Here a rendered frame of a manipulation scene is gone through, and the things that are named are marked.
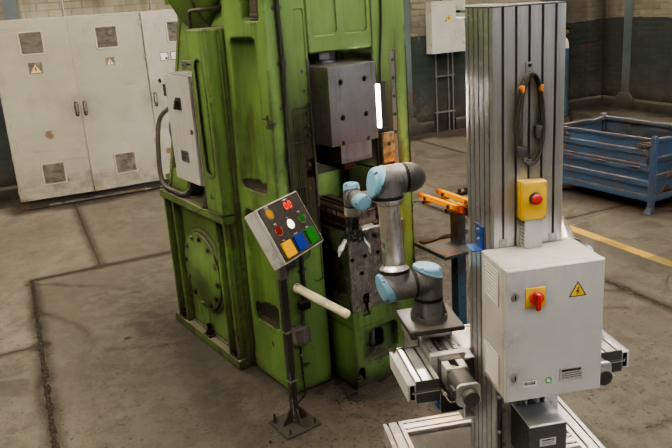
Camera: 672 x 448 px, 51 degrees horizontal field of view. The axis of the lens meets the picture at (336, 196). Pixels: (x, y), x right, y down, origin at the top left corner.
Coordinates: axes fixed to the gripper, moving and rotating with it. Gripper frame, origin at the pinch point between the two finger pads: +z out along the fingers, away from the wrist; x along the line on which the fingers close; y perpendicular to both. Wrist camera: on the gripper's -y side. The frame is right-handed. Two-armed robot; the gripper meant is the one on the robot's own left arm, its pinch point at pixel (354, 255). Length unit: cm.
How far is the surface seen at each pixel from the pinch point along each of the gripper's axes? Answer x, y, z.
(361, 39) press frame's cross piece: 23, -68, -93
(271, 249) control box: -38.1, 2.7, -8.7
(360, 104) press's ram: 17, -49, -62
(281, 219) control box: -31.6, -8.6, -18.7
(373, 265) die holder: 18, -43, 24
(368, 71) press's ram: 23, -52, -78
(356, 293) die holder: 7, -38, 36
